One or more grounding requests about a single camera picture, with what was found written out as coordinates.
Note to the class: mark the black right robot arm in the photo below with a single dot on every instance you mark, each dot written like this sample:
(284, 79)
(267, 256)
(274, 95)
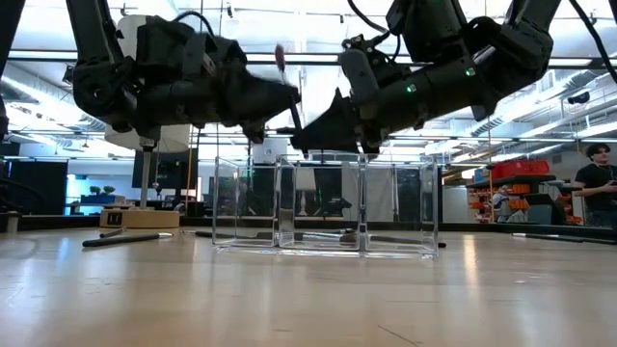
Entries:
(506, 58)

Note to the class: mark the dark room panel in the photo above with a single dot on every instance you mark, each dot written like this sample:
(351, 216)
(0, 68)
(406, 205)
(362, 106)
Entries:
(38, 188)

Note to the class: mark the clear acrylic three-compartment organizer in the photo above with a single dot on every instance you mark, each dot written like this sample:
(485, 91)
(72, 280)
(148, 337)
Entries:
(362, 207)

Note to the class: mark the white cylinder lamp wooden base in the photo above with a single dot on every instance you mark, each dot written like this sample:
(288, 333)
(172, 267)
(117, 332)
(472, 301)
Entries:
(140, 219)

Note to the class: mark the small grey cylinder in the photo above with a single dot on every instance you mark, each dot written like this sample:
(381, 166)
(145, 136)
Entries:
(12, 221)

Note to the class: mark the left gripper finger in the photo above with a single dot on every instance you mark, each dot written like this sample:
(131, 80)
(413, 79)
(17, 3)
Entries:
(260, 89)
(260, 113)

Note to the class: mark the blue planter with plants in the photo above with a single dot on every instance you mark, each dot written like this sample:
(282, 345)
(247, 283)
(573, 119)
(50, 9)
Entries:
(101, 198)

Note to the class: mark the silver ventilation duct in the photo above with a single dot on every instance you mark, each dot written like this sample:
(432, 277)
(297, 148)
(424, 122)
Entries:
(520, 118)
(29, 87)

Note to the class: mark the black wall screen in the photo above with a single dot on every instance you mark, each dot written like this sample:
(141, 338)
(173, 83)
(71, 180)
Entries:
(173, 168)

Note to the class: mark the fluffy brown powder brush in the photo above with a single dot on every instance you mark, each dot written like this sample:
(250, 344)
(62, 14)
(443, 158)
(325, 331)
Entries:
(280, 58)

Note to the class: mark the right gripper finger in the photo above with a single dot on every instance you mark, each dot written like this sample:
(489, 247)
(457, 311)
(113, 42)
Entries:
(337, 142)
(337, 118)

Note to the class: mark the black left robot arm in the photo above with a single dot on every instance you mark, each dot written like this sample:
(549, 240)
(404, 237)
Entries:
(103, 91)

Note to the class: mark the black flat-head makeup brush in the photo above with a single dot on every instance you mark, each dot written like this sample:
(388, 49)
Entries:
(348, 237)

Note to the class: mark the black security camera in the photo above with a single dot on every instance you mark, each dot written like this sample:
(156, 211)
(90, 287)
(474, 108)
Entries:
(578, 98)

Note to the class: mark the black brush silver ferrule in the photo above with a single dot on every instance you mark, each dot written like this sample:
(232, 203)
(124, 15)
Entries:
(120, 239)
(410, 240)

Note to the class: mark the shelf with orange bins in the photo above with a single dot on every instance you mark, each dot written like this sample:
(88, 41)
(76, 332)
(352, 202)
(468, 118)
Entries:
(518, 205)

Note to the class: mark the white box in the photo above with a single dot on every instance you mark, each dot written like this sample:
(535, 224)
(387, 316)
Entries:
(270, 152)

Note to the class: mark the red storage bins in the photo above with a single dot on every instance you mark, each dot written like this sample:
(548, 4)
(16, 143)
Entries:
(520, 169)

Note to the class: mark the black aluminium table frame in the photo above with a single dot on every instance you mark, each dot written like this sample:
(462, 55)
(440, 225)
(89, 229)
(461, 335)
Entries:
(58, 222)

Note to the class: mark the person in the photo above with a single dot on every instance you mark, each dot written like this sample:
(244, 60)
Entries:
(598, 188)

